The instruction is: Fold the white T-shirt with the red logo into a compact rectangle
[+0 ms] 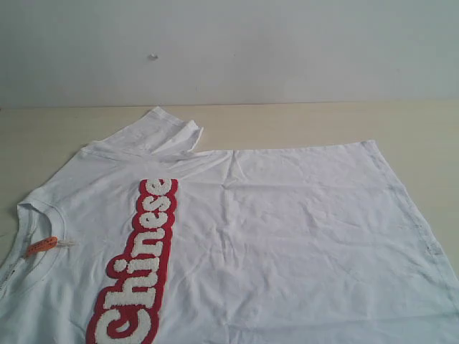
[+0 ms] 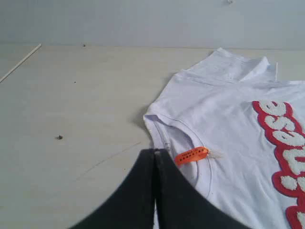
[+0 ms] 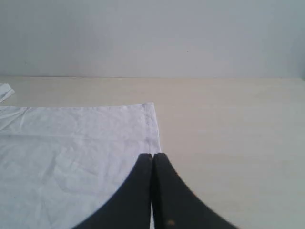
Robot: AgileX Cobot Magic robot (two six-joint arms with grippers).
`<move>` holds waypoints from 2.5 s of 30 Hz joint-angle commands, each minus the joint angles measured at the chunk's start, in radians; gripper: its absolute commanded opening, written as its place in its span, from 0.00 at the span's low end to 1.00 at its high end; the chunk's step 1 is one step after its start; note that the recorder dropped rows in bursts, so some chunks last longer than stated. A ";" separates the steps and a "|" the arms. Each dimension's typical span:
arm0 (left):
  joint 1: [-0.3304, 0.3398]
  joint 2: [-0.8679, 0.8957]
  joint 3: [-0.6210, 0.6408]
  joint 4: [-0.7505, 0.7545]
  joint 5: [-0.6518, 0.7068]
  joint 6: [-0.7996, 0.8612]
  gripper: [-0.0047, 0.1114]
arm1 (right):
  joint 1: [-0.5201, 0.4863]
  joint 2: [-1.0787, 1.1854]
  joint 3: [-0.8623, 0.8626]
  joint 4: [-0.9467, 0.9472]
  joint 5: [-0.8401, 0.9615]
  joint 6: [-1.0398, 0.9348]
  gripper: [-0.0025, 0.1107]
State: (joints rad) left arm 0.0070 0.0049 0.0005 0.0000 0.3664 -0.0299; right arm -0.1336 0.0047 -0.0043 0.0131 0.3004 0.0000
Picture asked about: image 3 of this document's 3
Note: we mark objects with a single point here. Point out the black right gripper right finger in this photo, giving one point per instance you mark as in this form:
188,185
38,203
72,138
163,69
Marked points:
175,206

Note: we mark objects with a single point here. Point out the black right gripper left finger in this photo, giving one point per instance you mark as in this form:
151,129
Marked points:
130,206

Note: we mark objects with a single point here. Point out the white t-shirt red lettering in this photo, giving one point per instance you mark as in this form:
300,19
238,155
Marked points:
58,165

